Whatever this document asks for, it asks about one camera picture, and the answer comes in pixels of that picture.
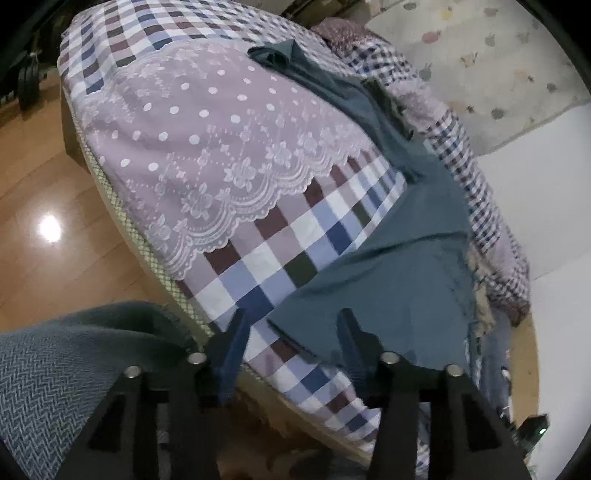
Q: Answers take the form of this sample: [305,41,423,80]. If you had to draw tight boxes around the dark green garment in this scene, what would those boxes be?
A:
[362,78,416,141]

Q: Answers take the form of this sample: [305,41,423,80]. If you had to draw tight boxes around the checked quilt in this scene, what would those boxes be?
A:
[311,17,532,324]

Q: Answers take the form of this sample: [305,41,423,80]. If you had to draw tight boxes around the teal long-sleeved shirt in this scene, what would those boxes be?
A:
[247,39,478,372]

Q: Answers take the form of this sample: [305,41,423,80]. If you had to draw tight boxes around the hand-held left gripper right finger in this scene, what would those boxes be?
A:
[336,308,532,480]

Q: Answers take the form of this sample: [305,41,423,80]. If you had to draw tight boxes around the bed with checkered sheet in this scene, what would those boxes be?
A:
[58,0,467,464]

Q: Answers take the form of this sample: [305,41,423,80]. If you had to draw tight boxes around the person's grey knit clothing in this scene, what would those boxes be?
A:
[0,301,199,467]

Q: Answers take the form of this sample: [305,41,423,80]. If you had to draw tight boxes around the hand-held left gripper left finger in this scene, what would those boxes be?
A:
[55,308,252,480]

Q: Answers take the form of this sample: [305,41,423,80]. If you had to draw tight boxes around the khaki garment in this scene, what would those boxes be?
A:
[466,249,492,337]

